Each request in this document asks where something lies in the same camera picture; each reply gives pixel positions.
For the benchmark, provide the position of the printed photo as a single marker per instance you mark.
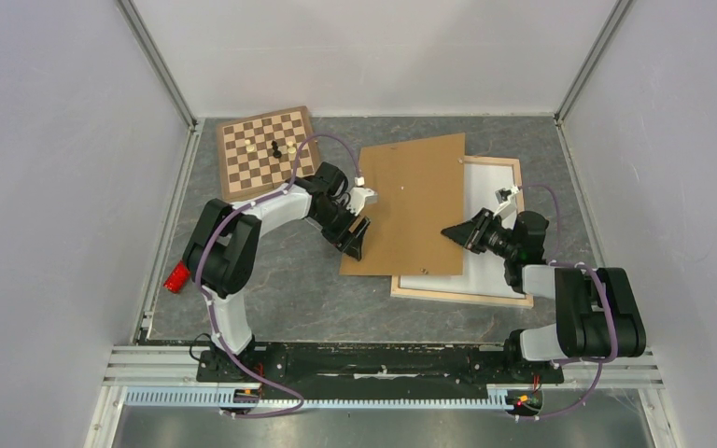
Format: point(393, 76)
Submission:
point(488, 260)

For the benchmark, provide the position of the wooden chessboard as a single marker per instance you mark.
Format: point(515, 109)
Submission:
point(248, 175)

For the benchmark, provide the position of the red toy microphone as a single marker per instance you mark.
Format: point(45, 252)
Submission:
point(177, 278)

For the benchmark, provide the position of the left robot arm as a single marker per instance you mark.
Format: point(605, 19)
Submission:
point(222, 249)

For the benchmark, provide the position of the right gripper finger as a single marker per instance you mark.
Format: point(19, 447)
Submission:
point(477, 223)
point(463, 235)

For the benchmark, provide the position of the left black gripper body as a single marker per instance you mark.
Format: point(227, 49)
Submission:
point(337, 227)

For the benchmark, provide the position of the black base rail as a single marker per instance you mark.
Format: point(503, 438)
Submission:
point(290, 363)

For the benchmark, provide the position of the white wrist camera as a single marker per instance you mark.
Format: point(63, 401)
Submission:
point(507, 199)
point(360, 196)

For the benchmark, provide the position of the wooden picture frame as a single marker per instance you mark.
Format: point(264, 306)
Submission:
point(457, 298)

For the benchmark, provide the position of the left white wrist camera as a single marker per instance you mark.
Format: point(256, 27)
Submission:
point(360, 196)

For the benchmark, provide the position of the brown cardboard backing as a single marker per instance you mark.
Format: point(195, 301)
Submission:
point(420, 188)

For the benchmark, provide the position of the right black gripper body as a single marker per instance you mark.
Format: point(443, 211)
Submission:
point(494, 238)

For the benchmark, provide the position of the black chess piece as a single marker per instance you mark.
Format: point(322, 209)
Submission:
point(276, 151)

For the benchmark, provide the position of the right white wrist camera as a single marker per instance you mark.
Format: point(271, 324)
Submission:
point(507, 199)

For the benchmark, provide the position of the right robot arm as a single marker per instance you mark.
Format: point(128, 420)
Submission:
point(596, 314)

